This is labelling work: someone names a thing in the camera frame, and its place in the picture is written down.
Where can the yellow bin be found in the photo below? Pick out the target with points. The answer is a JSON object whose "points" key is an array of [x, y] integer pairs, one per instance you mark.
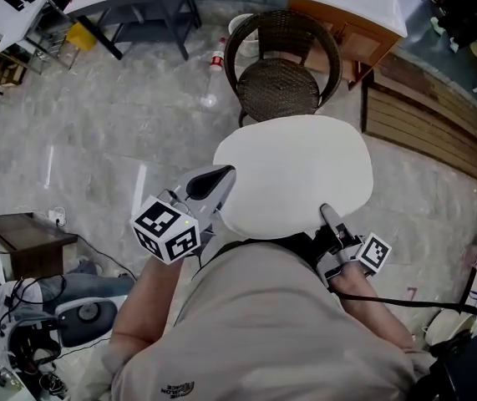
{"points": [[80, 36]]}

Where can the white seat cushion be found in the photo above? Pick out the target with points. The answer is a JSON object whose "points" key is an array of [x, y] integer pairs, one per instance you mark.
{"points": [[296, 174]]}

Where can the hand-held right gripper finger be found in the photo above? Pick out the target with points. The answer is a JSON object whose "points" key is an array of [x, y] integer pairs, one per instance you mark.
{"points": [[330, 217]]}

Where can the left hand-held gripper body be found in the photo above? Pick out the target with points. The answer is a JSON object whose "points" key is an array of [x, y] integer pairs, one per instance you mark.
{"points": [[158, 228]]}

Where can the cardboard box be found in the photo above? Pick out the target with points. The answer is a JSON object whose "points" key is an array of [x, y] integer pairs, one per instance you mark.
{"points": [[6, 71]]}

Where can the person's black shorts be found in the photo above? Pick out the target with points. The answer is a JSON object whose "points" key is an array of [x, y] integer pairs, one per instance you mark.
{"points": [[309, 245]]}

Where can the grey device with round disc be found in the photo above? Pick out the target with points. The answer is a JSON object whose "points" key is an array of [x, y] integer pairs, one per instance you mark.
{"points": [[87, 313]]}

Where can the white bucket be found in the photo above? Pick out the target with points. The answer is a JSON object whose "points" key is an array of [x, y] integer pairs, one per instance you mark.
{"points": [[238, 22]]}

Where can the white sink table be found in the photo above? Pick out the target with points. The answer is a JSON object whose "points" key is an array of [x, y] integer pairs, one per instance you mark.
{"points": [[12, 23]]}

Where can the dark wicker chair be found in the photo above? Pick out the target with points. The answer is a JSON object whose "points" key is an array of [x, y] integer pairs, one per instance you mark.
{"points": [[280, 86]]}

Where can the person's right forearm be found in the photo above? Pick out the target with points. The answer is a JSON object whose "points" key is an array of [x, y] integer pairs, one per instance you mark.
{"points": [[371, 316]]}

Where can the wooden slatted platform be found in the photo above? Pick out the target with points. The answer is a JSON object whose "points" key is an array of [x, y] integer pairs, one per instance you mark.
{"points": [[422, 128]]}

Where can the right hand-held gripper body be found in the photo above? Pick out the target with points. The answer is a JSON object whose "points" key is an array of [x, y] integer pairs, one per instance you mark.
{"points": [[373, 253]]}

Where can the red and white bottle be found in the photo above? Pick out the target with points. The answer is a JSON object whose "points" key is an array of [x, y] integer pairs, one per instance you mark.
{"points": [[217, 61]]}

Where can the brown side table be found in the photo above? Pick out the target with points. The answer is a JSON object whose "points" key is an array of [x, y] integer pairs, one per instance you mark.
{"points": [[25, 232]]}

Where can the person's beige shirt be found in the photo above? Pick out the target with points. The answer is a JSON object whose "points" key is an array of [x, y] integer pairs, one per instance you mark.
{"points": [[263, 328]]}

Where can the person's left forearm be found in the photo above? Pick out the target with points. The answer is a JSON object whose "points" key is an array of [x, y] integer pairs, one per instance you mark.
{"points": [[146, 307]]}

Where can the black waist pack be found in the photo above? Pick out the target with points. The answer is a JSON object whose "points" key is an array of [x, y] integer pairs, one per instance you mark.
{"points": [[468, 370]]}

